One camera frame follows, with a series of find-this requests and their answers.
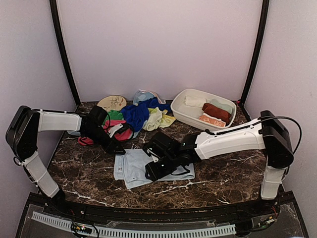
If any black left frame post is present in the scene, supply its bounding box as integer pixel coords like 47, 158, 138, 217
49, 0, 81, 106

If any large pale blue towel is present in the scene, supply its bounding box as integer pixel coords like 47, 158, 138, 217
113, 149, 195, 189

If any royal blue towel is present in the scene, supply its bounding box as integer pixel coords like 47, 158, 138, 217
120, 97, 171, 132

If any pale green rolled towel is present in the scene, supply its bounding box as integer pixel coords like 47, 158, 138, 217
210, 99, 233, 114

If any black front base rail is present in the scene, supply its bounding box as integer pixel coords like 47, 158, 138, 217
42, 197, 279, 223

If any white plastic basin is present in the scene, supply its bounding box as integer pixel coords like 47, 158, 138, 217
170, 89, 237, 131

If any brown rolled towel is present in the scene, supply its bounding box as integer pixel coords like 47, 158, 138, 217
202, 103, 231, 123

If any pink towel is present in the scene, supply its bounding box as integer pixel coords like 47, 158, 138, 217
78, 120, 133, 146

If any light blue dotted towel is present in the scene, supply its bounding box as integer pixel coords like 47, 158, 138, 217
133, 90, 166, 106

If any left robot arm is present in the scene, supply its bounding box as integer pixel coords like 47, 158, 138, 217
5, 106, 126, 216

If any pale yellow patterned towel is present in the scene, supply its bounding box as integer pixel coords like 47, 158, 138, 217
142, 107, 176, 131

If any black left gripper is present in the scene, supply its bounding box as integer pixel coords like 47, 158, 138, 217
83, 126, 126, 155

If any orange patterned rolled towel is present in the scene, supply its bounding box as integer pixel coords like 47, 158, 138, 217
199, 113, 226, 127

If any white rolled towel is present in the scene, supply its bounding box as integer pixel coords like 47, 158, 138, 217
184, 96, 207, 108

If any grey-blue towel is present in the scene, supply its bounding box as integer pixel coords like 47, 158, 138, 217
67, 131, 140, 139

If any white slotted cable duct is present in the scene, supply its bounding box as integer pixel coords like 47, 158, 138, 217
31, 212, 237, 238

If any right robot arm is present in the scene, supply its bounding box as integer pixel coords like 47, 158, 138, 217
143, 110, 297, 215

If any black right frame post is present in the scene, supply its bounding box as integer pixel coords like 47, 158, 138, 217
240, 0, 270, 105

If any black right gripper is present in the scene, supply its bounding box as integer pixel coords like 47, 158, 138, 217
145, 153, 179, 181

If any black frame post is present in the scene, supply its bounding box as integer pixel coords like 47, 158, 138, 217
49, 0, 81, 106
240, 0, 270, 105

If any beige bird-painted plate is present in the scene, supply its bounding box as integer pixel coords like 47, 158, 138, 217
97, 95, 127, 112

